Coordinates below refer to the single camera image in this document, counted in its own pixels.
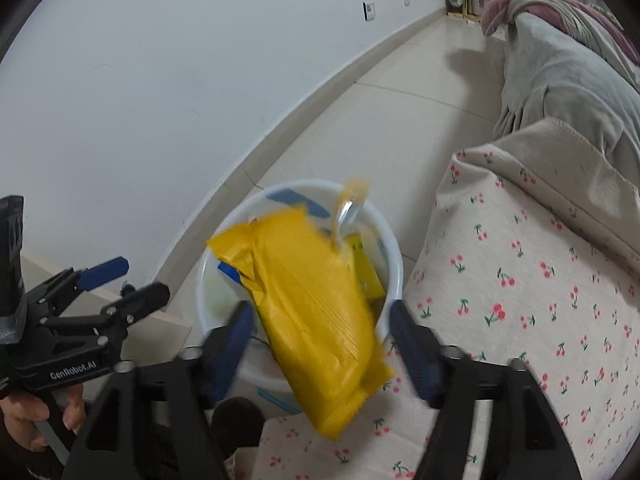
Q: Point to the blue carton almond print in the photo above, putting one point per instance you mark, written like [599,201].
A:
[230,271]

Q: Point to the large yellow packet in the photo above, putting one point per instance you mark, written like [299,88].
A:
[310,320]

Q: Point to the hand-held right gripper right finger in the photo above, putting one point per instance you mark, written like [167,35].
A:
[415,355]

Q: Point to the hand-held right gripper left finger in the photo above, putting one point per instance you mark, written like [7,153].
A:
[235,342]

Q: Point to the brown slipper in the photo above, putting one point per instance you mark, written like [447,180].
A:
[237,420]

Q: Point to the cherry print tablecloth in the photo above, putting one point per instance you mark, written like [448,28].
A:
[525,360]

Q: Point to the person's left hand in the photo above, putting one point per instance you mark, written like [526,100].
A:
[20,415]

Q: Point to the white bin with blue pattern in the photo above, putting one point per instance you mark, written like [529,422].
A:
[215,300]

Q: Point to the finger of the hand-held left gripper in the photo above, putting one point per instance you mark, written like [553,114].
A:
[145,300]
[105,271]

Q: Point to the small yellow wrapper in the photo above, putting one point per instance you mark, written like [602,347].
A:
[350,210]

